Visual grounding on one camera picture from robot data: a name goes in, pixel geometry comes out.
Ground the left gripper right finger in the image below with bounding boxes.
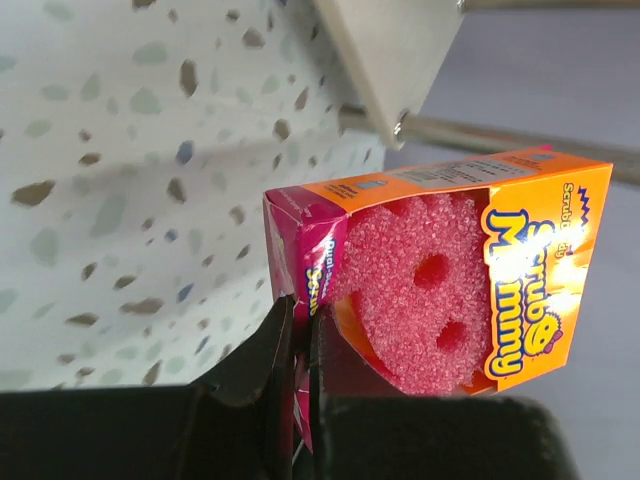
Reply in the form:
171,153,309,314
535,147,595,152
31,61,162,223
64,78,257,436
309,312,400,479

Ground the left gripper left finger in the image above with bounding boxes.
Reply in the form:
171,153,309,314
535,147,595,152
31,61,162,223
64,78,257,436
194,296,294,479

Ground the orange Scrub Daddy box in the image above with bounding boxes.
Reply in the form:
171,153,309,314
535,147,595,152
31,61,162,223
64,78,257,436
262,144,614,454

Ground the white two-tier shelf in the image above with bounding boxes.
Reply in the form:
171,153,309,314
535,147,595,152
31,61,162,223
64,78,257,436
315,1,639,186

